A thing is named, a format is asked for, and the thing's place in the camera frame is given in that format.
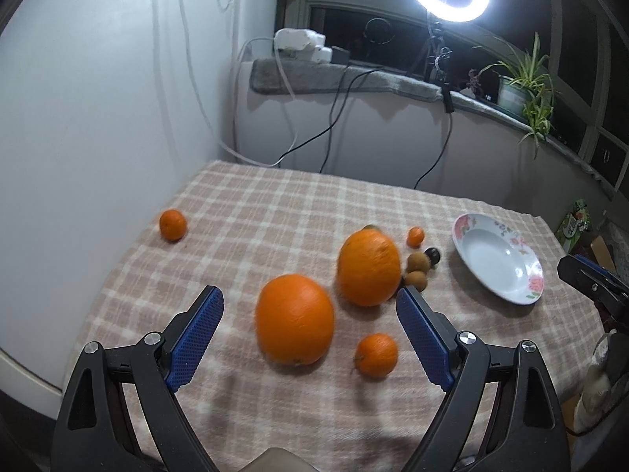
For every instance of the potted spider plant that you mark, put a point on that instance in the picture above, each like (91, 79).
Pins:
(528, 86)

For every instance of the green snack package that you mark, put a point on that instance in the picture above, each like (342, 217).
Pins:
(574, 223)

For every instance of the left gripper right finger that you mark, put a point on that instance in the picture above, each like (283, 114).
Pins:
(500, 411)

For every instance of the pink plaid tablecloth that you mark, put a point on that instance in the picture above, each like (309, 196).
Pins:
(248, 225)

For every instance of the white power strip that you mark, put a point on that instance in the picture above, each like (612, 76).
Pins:
(302, 45)

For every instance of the tiny kumquat orange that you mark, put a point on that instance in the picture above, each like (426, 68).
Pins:
(415, 237)

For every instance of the large orange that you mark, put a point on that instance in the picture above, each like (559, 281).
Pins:
(295, 321)
(368, 268)

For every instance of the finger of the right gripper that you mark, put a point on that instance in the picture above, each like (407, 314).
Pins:
(590, 278)

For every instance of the white floral plate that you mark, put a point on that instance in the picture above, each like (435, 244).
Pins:
(499, 257)

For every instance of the white plush cloth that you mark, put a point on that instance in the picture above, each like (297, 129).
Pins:
(597, 388)

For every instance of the black power adapter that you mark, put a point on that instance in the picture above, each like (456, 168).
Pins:
(340, 56)

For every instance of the dark purple grape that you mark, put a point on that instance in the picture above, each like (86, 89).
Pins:
(434, 256)

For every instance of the medium mandarin orange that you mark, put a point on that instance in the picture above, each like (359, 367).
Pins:
(376, 356)

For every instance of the brown longan fruit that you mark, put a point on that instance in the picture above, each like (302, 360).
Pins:
(416, 279)
(418, 261)

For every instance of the cardboard box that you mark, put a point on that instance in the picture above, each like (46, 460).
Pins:
(602, 254)

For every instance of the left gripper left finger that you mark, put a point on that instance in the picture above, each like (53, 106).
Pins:
(94, 431)

